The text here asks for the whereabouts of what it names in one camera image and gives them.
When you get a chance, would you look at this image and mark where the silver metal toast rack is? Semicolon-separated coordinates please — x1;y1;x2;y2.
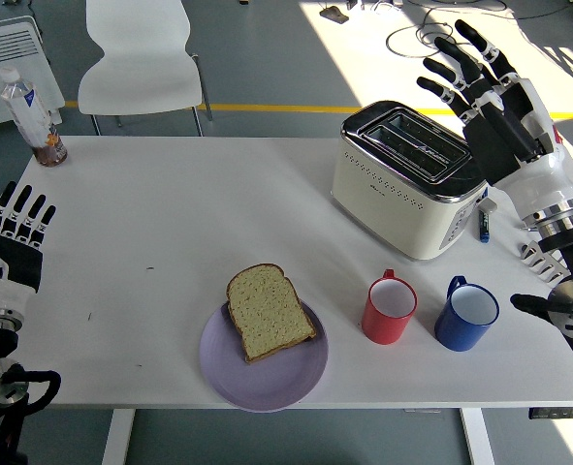
517;239;571;285

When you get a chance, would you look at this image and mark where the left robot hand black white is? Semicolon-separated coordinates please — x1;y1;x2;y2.
0;181;58;314

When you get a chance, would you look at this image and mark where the white plastic chair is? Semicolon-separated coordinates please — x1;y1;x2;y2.
77;0;214;138

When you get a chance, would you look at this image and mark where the purple plastic plate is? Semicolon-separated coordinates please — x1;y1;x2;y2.
198;298;330;414

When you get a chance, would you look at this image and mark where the blue marker pen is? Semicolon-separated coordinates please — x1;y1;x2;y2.
477;187;492;243

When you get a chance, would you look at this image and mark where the red enamel mug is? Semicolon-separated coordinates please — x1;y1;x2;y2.
361;268;419;346

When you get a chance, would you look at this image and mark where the brown floor pedal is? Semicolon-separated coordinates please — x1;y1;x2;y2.
319;5;351;24

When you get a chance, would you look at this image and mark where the black floor cable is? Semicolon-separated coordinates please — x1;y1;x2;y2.
385;0;510;60

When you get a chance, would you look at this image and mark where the black table control panel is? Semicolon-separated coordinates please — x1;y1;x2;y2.
528;405;573;419

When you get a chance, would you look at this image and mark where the cream chrome toaster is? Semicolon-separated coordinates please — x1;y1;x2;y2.
331;100;498;262

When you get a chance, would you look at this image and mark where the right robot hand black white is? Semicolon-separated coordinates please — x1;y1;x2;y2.
415;18;573;220

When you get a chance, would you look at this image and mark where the clear plastic drink bottle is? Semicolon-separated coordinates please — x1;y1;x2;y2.
0;66;70;169

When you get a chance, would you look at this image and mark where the blue enamel mug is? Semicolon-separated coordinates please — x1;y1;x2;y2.
433;274;501;353

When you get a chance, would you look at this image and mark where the bread slice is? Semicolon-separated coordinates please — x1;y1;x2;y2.
225;263;318;365

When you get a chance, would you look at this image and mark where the white panel heater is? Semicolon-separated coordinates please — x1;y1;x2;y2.
0;15;67;131

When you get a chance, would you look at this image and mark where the white table leg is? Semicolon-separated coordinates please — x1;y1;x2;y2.
100;409;137;465
459;408;496;465

